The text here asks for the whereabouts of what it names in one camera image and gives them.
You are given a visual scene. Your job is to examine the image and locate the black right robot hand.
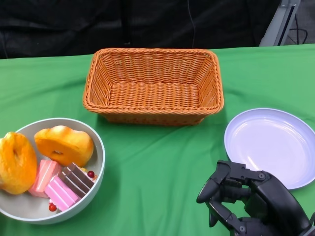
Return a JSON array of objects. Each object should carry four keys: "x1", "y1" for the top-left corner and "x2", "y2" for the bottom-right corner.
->
[{"x1": 196, "y1": 160, "x2": 315, "y2": 236}]

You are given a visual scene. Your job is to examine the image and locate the orange wicker basket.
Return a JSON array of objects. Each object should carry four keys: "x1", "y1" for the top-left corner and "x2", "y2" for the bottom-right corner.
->
[{"x1": 82, "y1": 48, "x2": 224, "y2": 126}]

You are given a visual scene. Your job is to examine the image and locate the green tablecloth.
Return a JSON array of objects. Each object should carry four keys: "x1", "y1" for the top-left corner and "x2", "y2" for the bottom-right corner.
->
[{"x1": 0, "y1": 43, "x2": 315, "y2": 236}]

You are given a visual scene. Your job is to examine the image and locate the grey metal frame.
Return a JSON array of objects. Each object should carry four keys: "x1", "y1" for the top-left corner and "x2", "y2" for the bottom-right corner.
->
[{"x1": 259, "y1": 0, "x2": 302, "y2": 47}]

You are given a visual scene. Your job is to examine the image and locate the lilac round plate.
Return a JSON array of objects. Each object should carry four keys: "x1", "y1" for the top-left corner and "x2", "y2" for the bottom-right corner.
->
[{"x1": 223, "y1": 108, "x2": 315, "y2": 190}]

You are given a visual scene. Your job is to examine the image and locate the magenta pink cake slice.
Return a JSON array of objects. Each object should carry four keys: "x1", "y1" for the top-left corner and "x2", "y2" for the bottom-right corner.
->
[{"x1": 45, "y1": 176, "x2": 82, "y2": 213}]

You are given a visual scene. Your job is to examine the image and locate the chocolate brown cake slice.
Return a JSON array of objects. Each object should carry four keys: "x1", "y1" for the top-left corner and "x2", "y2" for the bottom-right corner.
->
[{"x1": 58, "y1": 162, "x2": 98, "y2": 197}]

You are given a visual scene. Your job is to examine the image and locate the black backdrop curtain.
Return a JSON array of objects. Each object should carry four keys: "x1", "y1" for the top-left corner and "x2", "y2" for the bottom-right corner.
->
[{"x1": 0, "y1": 0, "x2": 284, "y2": 59}]

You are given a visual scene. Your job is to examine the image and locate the orange ring donut bread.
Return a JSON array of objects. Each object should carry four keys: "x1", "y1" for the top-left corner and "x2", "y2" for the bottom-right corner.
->
[{"x1": 33, "y1": 125, "x2": 95, "y2": 167}]

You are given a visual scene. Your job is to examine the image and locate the orange white twisted bread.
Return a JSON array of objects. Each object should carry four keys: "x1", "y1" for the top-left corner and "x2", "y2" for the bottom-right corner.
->
[{"x1": 0, "y1": 131, "x2": 38, "y2": 195}]

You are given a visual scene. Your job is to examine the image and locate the black looped floor cables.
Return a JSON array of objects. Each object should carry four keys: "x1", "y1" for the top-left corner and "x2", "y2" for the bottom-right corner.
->
[{"x1": 289, "y1": 9, "x2": 310, "y2": 46}]

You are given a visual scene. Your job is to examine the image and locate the grey-green round bowl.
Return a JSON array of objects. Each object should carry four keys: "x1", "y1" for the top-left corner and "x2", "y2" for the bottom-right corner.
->
[{"x1": 0, "y1": 117, "x2": 106, "y2": 225}]

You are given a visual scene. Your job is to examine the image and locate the salmon pink cake slice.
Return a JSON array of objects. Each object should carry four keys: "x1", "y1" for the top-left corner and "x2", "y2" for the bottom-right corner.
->
[{"x1": 28, "y1": 159, "x2": 63, "y2": 199}]

